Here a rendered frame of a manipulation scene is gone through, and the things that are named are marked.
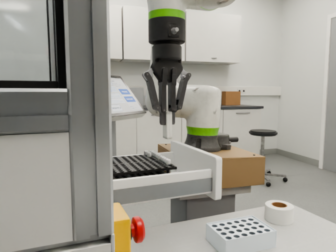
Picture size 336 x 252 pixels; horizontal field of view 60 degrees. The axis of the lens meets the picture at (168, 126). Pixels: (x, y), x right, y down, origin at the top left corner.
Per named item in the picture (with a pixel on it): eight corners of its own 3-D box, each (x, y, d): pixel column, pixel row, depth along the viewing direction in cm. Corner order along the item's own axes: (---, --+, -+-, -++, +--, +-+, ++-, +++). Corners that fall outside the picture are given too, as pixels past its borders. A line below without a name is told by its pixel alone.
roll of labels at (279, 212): (291, 228, 71) (291, 212, 70) (261, 221, 74) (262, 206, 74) (295, 217, 77) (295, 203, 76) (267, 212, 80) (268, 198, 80)
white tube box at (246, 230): (251, 230, 70) (252, 214, 69) (276, 247, 62) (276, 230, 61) (205, 239, 65) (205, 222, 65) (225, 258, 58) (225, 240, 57)
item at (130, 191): (172, 169, 98) (172, 151, 97) (212, 193, 74) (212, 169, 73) (42, 183, 82) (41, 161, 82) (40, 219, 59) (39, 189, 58)
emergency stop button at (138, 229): (139, 234, 48) (139, 211, 47) (147, 246, 44) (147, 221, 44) (121, 238, 47) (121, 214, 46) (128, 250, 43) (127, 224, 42)
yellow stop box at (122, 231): (124, 242, 49) (123, 200, 48) (136, 265, 42) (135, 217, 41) (92, 248, 47) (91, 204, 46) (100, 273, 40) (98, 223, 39)
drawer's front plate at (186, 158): (175, 171, 100) (175, 140, 99) (221, 200, 73) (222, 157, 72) (170, 172, 99) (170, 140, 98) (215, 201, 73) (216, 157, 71)
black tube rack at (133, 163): (153, 173, 91) (153, 153, 90) (176, 191, 75) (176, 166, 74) (79, 182, 82) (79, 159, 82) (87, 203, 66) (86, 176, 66)
